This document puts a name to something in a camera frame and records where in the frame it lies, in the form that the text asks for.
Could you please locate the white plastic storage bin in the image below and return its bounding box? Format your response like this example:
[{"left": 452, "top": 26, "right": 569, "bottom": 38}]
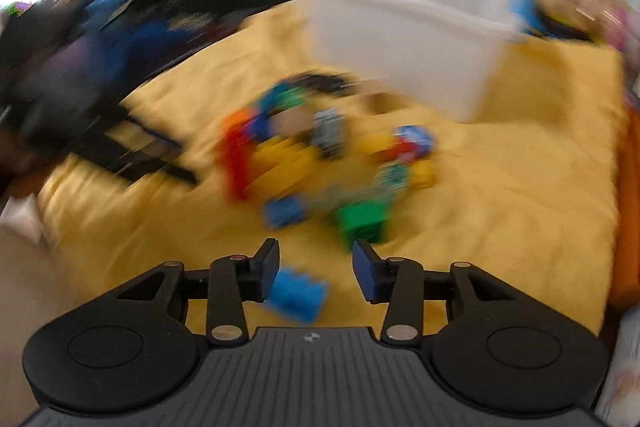
[{"left": 277, "top": 0, "right": 531, "bottom": 122}]

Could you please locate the blue studded toy brick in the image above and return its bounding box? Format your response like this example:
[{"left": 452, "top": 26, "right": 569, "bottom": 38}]
[{"left": 267, "top": 268, "right": 331, "bottom": 324}]

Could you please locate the blue round airplane disc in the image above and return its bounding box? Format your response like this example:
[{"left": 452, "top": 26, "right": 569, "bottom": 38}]
[{"left": 395, "top": 124, "right": 436, "bottom": 158}]

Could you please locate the yellow studded toy brick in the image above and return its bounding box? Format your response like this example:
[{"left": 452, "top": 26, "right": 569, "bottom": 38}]
[{"left": 360, "top": 134, "right": 396, "bottom": 158}]

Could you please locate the red tall toy brick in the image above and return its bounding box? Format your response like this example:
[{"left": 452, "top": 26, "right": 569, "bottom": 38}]
[{"left": 215, "top": 132, "right": 261, "bottom": 204}]

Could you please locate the red small toy brick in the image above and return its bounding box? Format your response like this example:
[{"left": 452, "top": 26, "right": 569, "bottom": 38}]
[{"left": 387, "top": 143, "right": 416, "bottom": 165}]

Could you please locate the yellow blanket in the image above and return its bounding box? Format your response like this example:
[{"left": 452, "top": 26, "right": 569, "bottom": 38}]
[{"left": 37, "top": 2, "right": 631, "bottom": 338}]

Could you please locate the pale block with teal print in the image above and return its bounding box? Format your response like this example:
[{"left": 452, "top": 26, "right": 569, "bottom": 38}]
[{"left": 380, "top": 163, "right": 412, "bottom": 198}]

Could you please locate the grey printed toy block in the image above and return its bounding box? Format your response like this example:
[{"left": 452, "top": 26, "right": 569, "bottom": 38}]
[{"left": 312, "top": 109, "right": 348, "bottom": 158}]

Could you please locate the blue arch toy brick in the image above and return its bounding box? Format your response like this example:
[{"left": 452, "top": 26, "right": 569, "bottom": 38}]
[{"left": 262, "top": 197, "right": 307, "bottom": 230}]

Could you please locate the wooden cube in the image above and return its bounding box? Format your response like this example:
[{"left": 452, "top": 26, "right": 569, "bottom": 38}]
[
  {"left": 350, "top": 79, "right": 397, "bottom": 112},
  {"left": 267, "top": 107, "right": 316, "bottom": 140}
]

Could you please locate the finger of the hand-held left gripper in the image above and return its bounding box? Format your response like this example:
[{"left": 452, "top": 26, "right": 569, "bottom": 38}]
[
  {"left": 107, "top": 104, "right": 183, "bottom": 152},
  {"left": 70, "top": 139, "right": 197, "bottom": 188}
]

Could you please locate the dark backpack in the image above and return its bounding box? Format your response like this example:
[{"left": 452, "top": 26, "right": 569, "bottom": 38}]
[{"left": 0, "top": 0, "right": 287, "bottom": 122}]

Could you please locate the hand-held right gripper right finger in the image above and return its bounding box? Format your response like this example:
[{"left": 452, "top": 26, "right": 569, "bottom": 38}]
[{"left": 352, "top": 239, "right": 536, "bottom": 343}]

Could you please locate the orange toy brick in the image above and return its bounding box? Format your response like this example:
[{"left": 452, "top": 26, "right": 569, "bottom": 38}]
[{"left": 220, "top": 109, "right": 256, "bottom": 140}]

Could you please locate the orange cardboard box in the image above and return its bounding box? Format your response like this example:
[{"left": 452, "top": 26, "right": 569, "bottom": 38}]
[{"left": 612, "top": 104, "right": 640, "bottom": 313}]

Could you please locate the green toy brick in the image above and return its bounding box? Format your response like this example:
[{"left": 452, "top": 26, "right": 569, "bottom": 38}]
[{"left": 334, "top": 199, "right": 393, "bottom": 252}]

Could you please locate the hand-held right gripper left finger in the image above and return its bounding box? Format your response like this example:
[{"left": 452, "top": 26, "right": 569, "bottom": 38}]
[{"left": 102, "top": 238, "right": 280, "bottom": 345}]

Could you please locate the yellow small toy brick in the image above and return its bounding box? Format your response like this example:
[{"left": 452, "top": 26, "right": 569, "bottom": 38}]
[{"left": 407, "top": 159, "right": 437, "bottom": 188}]

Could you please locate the blue bin latch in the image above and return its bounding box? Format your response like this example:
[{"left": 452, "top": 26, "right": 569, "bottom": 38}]
[{"left": 510, "top": 0, "right": 548, "bottom": 38}]

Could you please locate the yellow long toy brick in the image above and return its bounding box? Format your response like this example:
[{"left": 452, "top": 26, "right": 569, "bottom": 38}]
[{"left": 252, "top": 137, "right": 326, "bottom": 202}]

